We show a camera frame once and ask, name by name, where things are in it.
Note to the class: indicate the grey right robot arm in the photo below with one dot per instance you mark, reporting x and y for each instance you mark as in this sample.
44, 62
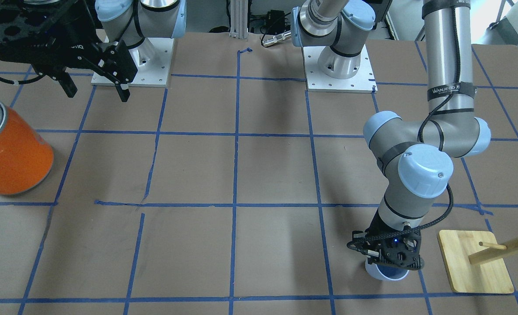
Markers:
135, 20

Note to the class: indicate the orange cylindrical container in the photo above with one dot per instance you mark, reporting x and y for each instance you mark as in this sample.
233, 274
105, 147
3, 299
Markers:
25, 157

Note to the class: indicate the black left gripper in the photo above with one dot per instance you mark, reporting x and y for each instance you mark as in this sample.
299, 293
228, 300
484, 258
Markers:
376, 228

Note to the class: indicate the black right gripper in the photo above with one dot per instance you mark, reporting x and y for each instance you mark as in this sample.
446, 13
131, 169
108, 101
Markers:
71, 40

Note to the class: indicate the aluminium frame post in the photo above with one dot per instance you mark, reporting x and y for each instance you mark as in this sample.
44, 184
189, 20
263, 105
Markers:
239, 19

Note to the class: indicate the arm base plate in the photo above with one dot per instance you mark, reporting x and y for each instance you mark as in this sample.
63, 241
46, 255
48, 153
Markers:
328, 72
153, 60

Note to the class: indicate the wooden cup rack stand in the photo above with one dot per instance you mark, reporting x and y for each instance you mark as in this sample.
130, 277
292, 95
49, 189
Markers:
475, 262

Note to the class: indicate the light blue plastic cup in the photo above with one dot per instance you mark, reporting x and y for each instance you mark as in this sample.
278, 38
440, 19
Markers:
385, 273

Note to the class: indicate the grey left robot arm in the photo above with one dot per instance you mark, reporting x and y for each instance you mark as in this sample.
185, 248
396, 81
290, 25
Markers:
415, 157

